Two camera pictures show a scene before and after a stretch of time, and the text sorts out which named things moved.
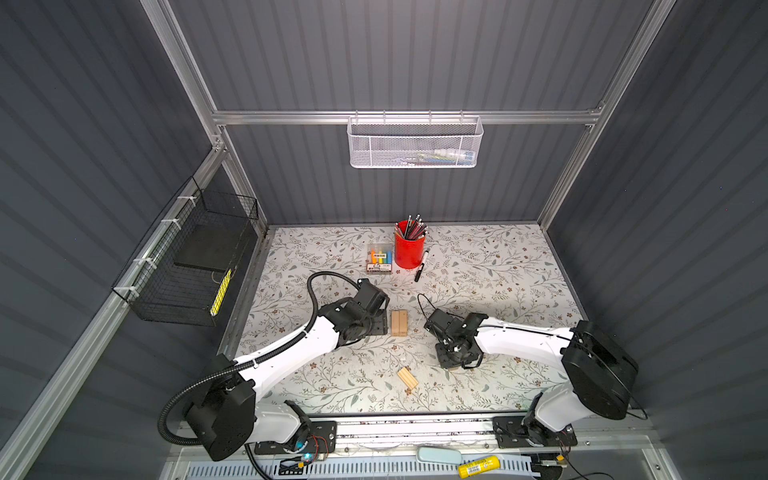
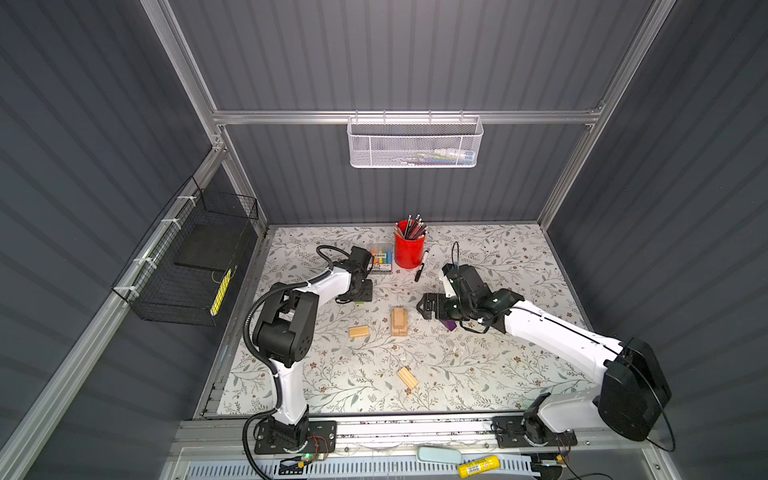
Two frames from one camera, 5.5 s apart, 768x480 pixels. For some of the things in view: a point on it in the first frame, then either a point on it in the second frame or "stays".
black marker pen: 419,271 stays
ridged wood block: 408,378 stays
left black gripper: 380,322 to 366,293
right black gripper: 444,362 to 438,311
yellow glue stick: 475,467 stays
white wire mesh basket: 415,142 stays
